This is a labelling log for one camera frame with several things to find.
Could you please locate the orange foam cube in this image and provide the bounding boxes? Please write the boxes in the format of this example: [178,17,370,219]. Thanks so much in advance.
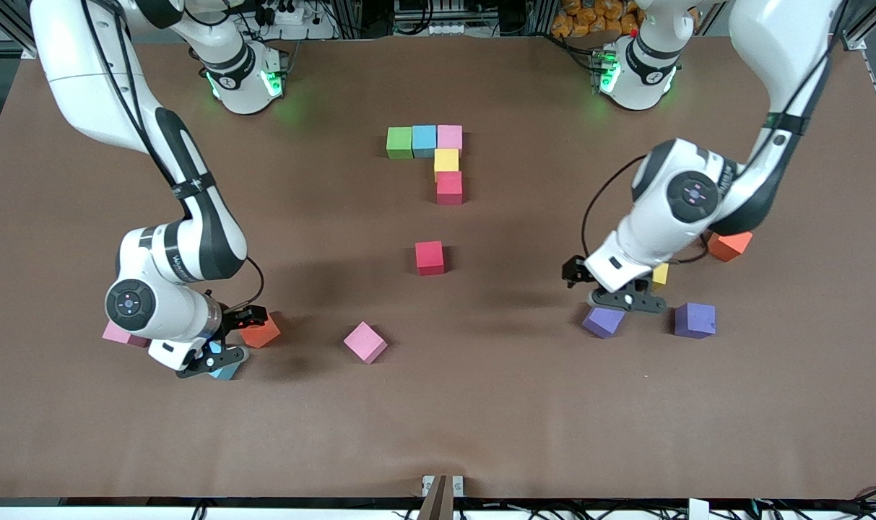
[239,314,281,349]
[707,231,754,262]

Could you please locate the purple foam cube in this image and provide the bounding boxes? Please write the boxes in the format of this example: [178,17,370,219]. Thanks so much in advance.
[674,303,717,339]
[581,307,626,339]

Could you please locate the red foam cube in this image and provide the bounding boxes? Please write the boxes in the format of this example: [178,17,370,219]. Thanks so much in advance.
[436,171,464,206]
[415,241,446,276]

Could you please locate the green foam cube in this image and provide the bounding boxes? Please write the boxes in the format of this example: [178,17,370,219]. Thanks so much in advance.
[386,127,414,160]

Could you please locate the brown table cover sheet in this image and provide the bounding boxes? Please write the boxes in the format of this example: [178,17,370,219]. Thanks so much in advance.
[0,35,876,501]

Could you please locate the pile of orange objects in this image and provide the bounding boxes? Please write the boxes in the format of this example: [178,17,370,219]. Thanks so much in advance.
[553,0,641,38]

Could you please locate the grey electronics box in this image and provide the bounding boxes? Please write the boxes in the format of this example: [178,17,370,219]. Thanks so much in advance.
[394,0,496,35]

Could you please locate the white power strip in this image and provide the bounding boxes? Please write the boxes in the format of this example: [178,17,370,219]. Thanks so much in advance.
[253,0,337,40]

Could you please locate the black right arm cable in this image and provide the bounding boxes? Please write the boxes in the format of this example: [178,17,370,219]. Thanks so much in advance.
[228,256,265,308]

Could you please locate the metal table edge bracket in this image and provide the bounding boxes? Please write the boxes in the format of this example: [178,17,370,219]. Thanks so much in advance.
[422,474,464,498]

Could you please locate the brown tapered post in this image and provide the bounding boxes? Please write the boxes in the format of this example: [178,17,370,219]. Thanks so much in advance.
[417,474,454,520]

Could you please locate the aluminium frame profile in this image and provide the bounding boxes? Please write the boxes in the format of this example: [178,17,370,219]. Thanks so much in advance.
[0,0,38,60]
[841,0,876,149]

